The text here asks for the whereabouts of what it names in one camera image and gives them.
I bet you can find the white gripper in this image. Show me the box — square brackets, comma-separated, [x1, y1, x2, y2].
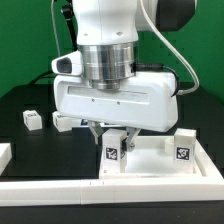
[54, 72, 178, 152]

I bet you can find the white square table top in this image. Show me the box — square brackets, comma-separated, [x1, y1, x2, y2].
[99, 135, 209, 183]

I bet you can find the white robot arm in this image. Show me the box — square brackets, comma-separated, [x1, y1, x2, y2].
[52, 0, 199, 150]

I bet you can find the white marker sheet with tags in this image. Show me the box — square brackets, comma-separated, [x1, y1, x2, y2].
[71, 118, 121, 128]

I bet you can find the white block at left edge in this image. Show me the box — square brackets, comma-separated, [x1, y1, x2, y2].
[0, 143, 12, 175]

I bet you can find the white L-shaped obstacle fence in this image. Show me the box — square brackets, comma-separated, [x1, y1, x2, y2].
[0, 144, 224, 206]

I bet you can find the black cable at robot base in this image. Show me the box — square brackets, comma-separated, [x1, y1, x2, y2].
[29, 69, 58, 86]

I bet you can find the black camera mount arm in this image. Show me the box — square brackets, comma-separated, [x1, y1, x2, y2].
[61, 0, 78, 51]

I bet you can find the grey thin cable left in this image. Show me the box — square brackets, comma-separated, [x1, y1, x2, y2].
[50, 0, 63, 58]

